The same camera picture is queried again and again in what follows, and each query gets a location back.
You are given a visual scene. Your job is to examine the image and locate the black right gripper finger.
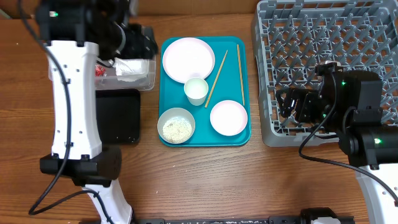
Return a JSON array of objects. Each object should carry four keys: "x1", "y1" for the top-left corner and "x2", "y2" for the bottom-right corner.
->
[
  {"x1": 276, "y1": 93, "x2": 292, "y2": 117},
  {"x1": 275, "y1": 88, "x2": 293, "y2": 96}
]

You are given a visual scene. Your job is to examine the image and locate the white tissue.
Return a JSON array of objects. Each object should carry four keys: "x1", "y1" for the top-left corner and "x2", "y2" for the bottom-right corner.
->
[{"x1": 114, "y1": 58, "x2": 150, "y2": 82}]

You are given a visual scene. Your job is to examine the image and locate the red wrapper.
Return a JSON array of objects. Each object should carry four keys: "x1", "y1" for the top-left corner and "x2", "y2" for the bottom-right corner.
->
[{"x1": 95, "y1": 65, "x2": 106, "y2": 77}]

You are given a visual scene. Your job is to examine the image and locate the white small bowl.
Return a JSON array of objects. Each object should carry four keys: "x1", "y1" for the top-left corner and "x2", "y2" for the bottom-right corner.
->
[{"x1": 210, "y1": 100, "x2": 248, "y2": 136}]

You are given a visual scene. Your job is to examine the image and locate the white plastic cup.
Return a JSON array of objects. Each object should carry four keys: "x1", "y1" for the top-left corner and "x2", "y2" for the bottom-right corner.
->
[{"x1": 184, "y1": 78, "x2": 208, "y2": 106}]

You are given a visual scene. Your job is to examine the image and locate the grey bowl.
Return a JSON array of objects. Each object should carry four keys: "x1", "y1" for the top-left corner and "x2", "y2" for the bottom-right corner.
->
[{"x1": 157, "y1": 108, "x2": 195, "y2": 144}]

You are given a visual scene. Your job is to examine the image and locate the cooked white rice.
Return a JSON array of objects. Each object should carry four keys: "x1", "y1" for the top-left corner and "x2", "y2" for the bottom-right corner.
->
[{"x1": 162, "y1": 117, "x2": 193, "y2": 144}]

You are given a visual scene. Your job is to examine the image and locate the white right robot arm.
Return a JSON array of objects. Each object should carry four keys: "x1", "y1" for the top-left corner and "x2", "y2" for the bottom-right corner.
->
[{"x1": 275, "y1": 61, "x2": 397, "y2": 223}]

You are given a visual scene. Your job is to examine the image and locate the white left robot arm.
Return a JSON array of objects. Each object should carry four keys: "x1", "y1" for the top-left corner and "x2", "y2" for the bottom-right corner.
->
[{"x1": 32, "y1": 1, "x2": 159, "y2": 223}]

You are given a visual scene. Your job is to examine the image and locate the clear plastic waste bin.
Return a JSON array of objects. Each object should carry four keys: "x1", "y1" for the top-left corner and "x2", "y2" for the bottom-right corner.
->
[{"x1": 48, "y1": 26, "x2": 156, "y2": 92}]

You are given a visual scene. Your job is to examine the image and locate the grey dishwasher rack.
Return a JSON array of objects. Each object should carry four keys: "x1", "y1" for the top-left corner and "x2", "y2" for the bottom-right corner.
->
[{"x1": 252, "y1": 0, "x2": 397, "y2": 147}]

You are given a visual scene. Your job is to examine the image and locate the black waste tray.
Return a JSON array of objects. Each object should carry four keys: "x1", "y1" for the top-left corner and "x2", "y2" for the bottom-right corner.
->
[{"x1": 96, "y1": 89, "x2": 141, "y2": 145}]

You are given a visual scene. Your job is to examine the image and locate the large white round plate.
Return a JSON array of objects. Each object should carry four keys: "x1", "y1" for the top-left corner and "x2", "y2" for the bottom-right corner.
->
[{"x1": 162, "y1": 37, "x2": 215, "y2": 83}]

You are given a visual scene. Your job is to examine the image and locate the right wooden chopstick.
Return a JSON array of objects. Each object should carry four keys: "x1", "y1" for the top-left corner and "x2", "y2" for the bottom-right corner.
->
[{"x1": 236, "y1": 44, "x2": 245, "y2": 106}]

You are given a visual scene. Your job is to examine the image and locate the wooden chopstick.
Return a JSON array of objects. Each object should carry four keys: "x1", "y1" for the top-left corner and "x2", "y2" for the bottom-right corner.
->
[
  {"x1": 205, "y1": 50, "x2": 228, "y2": 108},
  {"x1": 236, "y1": 44, "x2": 245, "y2": 106}
]

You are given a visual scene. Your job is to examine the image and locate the left wooden chopstick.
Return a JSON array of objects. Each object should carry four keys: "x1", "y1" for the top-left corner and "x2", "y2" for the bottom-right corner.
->
[{"x1": 205, "y1": 50, "x2": 228, "y2": 108}]

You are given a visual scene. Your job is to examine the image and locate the teal plastic tray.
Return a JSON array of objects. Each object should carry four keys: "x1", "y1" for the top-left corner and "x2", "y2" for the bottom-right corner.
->
[{"x1": 159, "y1": 36, "x2": 251, "y2": 147}]

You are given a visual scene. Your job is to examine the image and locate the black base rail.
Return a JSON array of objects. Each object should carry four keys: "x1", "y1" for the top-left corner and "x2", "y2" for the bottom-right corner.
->
[{"x1": 136, "y1": 207, "x2": 356, "y2": 224}]

